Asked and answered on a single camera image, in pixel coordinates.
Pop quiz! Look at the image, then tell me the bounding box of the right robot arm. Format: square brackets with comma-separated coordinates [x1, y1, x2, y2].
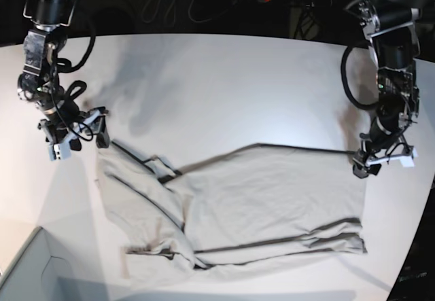
[17, 0, 110, 160]

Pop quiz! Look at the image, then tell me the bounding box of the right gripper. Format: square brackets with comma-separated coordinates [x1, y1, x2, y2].
[37, 105, 110, 152]

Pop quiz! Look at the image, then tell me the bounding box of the beige t-shirt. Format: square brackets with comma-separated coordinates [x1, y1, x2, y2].
[97, 143, 366, 286]

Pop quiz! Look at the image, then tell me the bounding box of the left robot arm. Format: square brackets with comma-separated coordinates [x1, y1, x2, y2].
[341, 0, 421, 179]

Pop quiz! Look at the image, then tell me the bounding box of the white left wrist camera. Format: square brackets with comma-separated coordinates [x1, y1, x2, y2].
[399, 146, 418, 168]

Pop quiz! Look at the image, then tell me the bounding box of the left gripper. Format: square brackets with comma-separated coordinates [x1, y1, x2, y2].
[352, 133, 413, 179]

